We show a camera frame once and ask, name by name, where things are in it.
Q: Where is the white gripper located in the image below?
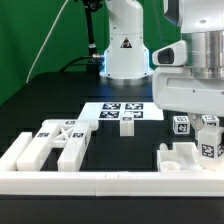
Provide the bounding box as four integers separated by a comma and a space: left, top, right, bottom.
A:
152, 40, 224, 131

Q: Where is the white chair seat piece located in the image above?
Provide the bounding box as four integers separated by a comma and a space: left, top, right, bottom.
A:
157, 142, 202, 172

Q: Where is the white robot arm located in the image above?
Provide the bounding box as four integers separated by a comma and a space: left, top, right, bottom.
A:
100, 0, 224, 117

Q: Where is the white chair back piece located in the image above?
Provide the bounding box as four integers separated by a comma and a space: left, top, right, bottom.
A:
16, 120, 99, 172

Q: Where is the white tagged cube right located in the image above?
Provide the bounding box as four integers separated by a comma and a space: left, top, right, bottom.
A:
202, 115, 219, 126

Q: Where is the white tagged cube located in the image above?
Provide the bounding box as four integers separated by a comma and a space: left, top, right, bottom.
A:
173, 116, 190, 135
202, 115, 219, 126

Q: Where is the white tagged cube left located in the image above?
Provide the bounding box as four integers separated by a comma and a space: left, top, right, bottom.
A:
173, 116, 190, 135

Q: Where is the white U-shaped frame fence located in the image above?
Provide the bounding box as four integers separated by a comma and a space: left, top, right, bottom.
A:
0, 132, 224, 197

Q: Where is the white marker base plate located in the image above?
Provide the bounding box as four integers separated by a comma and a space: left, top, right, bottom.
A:
78, 102, 164, 120

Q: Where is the black cable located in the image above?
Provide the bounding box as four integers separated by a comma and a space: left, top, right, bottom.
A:
59, 54, 105, 73

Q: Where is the black camera pole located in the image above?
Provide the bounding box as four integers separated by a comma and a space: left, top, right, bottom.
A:
74, 0, 105, 73

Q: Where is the white cable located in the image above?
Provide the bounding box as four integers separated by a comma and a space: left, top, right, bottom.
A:
25, 0, 70, 84

